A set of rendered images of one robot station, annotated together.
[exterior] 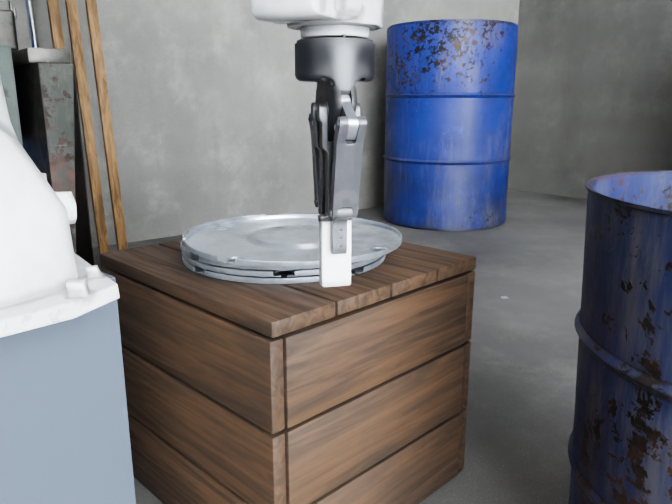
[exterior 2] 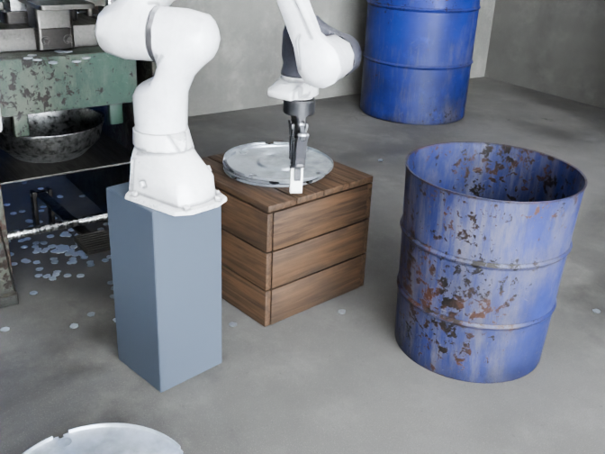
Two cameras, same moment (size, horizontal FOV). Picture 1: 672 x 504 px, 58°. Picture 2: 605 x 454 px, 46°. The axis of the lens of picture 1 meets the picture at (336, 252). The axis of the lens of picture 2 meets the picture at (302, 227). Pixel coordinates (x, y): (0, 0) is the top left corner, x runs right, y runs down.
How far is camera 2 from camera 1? 1.15 m
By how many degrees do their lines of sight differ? 10
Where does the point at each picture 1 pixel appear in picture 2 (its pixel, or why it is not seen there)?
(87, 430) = (210, 240)
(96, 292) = (221, 199)
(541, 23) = not seen: outside the picture
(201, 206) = (205, 93)
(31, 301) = (206, 202)
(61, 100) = not seen: hidden behind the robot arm
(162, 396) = not seen: hidden behind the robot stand
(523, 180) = (500, 70)
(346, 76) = (302, 115)
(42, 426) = (199, 237)
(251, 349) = (259, 216)
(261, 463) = (260, 265)
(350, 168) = (302, 150)
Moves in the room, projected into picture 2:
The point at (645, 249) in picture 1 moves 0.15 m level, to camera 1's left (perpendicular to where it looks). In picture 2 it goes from (412, 188) to (347, 185)
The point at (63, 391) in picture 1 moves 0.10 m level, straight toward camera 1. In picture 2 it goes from (205, 227) to (219, 246)
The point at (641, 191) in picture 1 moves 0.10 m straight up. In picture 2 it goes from (449, 151) to (454, 114)
